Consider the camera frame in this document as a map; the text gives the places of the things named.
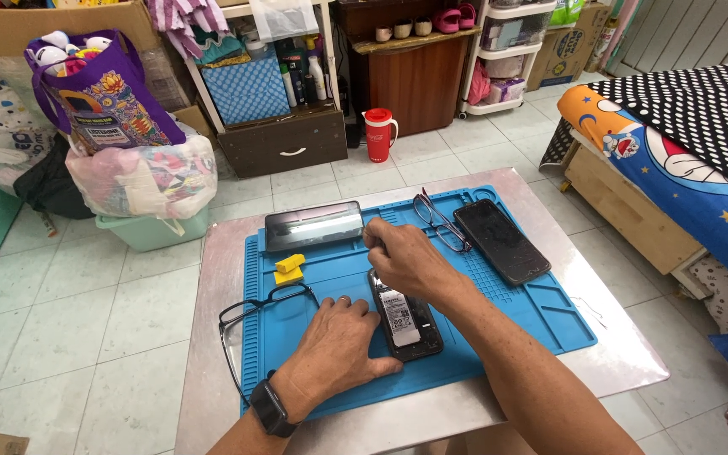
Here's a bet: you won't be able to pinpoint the person's left hand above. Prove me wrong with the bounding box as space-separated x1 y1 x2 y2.
272 295 404 407

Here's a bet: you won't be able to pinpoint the black phone with battery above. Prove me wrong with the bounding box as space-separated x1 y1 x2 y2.
367 268 445 363

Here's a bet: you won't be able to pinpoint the pink sandals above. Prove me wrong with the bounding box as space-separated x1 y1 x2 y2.
431 3 478 34

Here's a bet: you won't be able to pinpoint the black bag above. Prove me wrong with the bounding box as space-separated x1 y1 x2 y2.
13 134 96 221

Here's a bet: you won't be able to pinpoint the brown wooden cabinet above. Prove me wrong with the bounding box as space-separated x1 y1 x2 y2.
337 0 484 138

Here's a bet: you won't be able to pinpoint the dark purple frame eyeglasses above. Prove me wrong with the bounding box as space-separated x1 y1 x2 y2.
412 187 473 254

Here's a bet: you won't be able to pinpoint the dark wooden drawer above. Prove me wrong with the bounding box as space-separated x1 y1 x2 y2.
217 107 349 179

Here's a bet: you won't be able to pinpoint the black smartwatch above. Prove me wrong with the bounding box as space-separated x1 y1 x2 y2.
248 377 302 439

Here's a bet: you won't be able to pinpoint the pale green plastic basin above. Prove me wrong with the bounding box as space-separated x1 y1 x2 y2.
95 207 211 253

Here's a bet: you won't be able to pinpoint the black frame eyeglasses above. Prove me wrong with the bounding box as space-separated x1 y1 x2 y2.
218 282 321 407

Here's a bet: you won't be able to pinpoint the black smartphone with cracked screen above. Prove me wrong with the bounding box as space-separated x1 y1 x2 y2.
453 198 552 288

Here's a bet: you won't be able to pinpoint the printed cardboard box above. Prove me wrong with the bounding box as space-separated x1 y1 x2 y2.
526 3 613 93

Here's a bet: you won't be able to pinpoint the large brown cardboard box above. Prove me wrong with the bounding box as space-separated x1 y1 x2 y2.
0 0 164 59

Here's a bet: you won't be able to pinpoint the red plastic pitcher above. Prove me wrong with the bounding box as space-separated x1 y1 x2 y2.
361 107 399 164

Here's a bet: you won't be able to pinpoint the black white polka dot cloth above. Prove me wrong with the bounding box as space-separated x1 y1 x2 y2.
539 61 728 204

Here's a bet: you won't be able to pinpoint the purple printed tote bag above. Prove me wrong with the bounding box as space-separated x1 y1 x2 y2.
24 28 187 156

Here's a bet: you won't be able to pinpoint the bed with blue cartoon sheet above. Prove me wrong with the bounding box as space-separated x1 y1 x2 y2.
556 57 728 402

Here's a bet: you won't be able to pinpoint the person's right hand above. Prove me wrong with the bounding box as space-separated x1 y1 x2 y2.
362 218 476 312

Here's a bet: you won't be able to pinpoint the clear plastic bag of clothes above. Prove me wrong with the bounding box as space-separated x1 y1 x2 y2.
65 131 219 220

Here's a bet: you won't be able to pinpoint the blue silicone repair mat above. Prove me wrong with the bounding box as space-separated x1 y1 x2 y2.
240 184 598 418

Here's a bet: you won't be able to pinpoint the white plastic drawer cart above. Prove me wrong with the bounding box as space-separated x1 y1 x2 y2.
458 0 559 121

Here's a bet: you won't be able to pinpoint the white shelf with bottles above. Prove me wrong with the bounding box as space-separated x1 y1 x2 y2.
182 0 343 135

